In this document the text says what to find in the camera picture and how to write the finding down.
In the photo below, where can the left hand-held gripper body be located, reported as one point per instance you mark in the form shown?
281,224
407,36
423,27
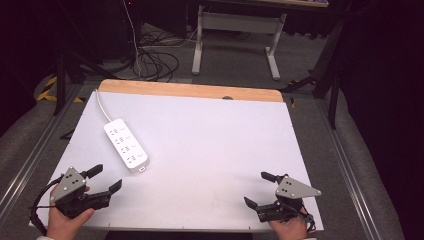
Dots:
68,185

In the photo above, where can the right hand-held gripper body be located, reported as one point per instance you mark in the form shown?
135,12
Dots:
293,190

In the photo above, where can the white power strip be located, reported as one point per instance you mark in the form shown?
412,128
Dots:
126,145

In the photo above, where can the person's right hand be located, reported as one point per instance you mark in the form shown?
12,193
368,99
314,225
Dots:
291,230

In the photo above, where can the person's left hand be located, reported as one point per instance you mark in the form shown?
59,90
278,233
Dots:
61,226

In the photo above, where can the black tripod stand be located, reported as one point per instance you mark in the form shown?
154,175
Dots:
60,83

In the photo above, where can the black metal stand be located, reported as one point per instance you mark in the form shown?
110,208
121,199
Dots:
333,100

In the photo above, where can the aluminium rail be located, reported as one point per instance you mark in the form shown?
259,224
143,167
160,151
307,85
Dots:
33,156
350,186

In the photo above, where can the white metal desk frame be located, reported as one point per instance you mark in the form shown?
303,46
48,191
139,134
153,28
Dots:
238,21

